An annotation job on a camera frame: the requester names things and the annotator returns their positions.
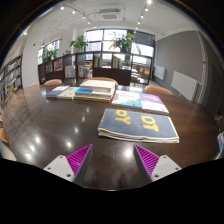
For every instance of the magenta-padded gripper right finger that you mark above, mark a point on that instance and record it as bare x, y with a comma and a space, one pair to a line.
165, 166

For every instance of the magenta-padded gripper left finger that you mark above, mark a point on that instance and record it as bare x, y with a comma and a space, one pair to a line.
58, 166

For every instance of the grey towel with yellow letters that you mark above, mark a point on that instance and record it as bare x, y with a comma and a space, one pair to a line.
133, 128

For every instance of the blue and red book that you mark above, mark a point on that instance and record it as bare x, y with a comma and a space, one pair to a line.
221, 141

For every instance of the purple and white book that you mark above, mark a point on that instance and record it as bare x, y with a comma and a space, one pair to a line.
153, 104

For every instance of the thin white book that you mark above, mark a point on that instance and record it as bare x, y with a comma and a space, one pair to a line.
68, 93

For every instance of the small blue book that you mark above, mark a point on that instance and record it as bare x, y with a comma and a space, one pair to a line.
56, 92

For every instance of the yellow-edged flat book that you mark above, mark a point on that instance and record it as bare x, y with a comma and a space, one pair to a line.
91, 99

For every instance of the blue and white book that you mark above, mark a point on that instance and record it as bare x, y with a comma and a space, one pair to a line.
85, 91

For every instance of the dark open shelf unit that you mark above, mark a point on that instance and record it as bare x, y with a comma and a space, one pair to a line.
110, 76

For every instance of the potted green plants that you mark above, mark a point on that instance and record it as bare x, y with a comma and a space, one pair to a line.
123, 40

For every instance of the ceiling spot lights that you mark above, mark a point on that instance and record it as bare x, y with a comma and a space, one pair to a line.
62, 7

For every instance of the ceiling air conditioner unit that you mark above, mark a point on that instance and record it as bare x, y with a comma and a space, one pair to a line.
109, 15

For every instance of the large white wall radiator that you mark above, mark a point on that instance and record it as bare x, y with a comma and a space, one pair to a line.
184, 85

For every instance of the small white wall radiator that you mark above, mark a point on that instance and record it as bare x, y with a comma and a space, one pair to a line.
160, 72

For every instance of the wall bookshelf unit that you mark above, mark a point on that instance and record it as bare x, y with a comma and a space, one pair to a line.
11, 78

